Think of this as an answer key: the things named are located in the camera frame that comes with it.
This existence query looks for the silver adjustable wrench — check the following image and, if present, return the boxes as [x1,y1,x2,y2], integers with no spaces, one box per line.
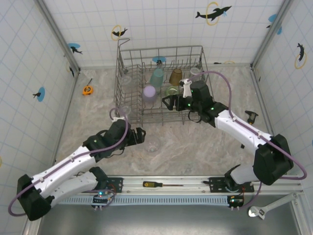
[247,192,299,220]

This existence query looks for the blue oval shark sticker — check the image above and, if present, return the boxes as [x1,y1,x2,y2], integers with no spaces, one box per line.
[67,43,83,55]

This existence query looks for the small black clamp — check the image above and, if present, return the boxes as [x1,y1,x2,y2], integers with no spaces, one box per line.
[245,110,259,127]

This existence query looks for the blue oval black fish sticker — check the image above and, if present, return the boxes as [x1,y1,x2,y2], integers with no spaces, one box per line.
[152,56,167,66]

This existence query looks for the teal plastic cup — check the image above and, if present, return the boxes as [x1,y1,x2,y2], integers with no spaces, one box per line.
[150,68,165,88]

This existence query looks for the black seahorse yellow ring sticker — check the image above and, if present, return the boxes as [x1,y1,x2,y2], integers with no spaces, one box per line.
[294,43,308,69]

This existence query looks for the aluminium mounting rail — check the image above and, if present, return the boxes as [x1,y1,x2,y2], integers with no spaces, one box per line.
[56,175,304,195]

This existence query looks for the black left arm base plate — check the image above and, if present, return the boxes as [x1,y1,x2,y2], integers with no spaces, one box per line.
[102,176,124,193]

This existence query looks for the aluminium frame post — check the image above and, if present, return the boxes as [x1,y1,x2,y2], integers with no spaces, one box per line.
[251,0,294,69]
[36,0,81,74]

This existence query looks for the lavender plastic cup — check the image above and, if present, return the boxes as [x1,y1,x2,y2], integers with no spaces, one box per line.
[142,85,157,103]

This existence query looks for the green translucent plastic cup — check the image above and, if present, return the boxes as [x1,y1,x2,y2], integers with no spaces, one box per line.
[165,86,180,98]

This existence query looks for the pale slotted cable duct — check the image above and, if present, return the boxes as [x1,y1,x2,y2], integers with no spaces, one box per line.
[58,195,232,206]

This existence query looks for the black and yellow screwdriver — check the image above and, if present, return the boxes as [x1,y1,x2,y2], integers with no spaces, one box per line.
[142,181,184,188]

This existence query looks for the amber textured plastic cup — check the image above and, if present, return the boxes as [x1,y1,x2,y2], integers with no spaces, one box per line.
[169,69,183,86]

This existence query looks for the black orca yellow ring sticker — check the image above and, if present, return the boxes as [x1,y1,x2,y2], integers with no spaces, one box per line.
[111,24,128,40]

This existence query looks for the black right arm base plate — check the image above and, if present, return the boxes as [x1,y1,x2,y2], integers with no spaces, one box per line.
[209,176,255,194]

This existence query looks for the clear round glass bowl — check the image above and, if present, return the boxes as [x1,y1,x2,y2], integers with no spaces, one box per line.
[143,137,161,154]

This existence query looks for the black dolphins yellow ring sticker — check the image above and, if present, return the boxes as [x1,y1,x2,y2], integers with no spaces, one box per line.
[195,1,232,26]

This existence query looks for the blue oval diver sticker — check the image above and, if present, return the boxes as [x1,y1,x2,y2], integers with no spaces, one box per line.
[33,87,46,102]

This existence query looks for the grey wire dish rack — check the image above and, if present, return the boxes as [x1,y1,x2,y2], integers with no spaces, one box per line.
[114,38,213,128]

